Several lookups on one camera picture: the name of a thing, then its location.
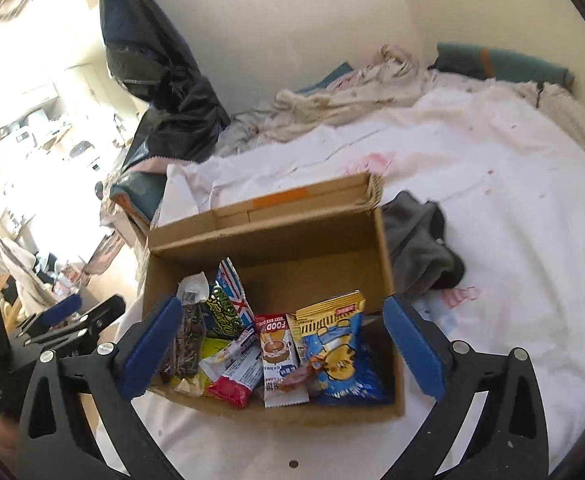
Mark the black plastic bag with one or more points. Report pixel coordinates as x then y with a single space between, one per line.
162 75

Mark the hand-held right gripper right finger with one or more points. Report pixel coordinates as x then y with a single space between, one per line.
415 350

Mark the white kitchen appliance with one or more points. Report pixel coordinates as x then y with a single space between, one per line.
21 136

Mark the teal and orange bag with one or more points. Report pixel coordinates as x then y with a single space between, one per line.
132 200

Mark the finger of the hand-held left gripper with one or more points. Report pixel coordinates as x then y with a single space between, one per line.
62 310
103 310

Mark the dark brown snack packet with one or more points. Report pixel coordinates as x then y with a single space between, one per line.
187 340

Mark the small brown snack packet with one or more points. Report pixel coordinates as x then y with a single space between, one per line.
295 380

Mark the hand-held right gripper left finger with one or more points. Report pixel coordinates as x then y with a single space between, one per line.
152 350

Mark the grey cloth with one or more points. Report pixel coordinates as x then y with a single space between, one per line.
417 245

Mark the white and red snack packet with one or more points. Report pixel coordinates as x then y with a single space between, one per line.
237 380

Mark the white rice cracker packet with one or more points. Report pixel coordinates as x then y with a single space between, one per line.
275 355

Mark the teal cushion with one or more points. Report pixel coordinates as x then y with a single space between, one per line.
335 76

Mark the crumpled beige blanket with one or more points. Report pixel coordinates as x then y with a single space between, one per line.
322 105

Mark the blue and yellow snack bag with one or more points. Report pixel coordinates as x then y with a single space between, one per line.
337 355

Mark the green pillow with orange stripe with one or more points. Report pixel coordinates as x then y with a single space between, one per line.
502 62

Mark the brown cardboard box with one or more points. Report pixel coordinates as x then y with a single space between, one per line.
297 260

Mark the white and blue snack bag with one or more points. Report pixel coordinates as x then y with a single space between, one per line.
230 300

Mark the white hanging garment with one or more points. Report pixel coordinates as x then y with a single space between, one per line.
22 270

